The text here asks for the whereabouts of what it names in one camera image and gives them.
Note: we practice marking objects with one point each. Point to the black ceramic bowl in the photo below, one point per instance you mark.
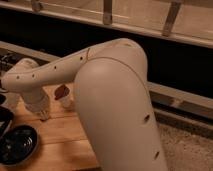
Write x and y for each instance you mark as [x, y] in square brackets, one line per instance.
[17, 145]

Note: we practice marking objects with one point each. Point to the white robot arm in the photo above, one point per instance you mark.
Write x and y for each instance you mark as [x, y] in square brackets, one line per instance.
[111, 98]

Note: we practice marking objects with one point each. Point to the red and white cup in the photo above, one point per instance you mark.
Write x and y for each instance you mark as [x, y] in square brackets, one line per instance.
[62, 94]

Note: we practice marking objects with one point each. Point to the black device at left edge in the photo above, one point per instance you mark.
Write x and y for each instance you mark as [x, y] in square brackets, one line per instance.
[6, 116]

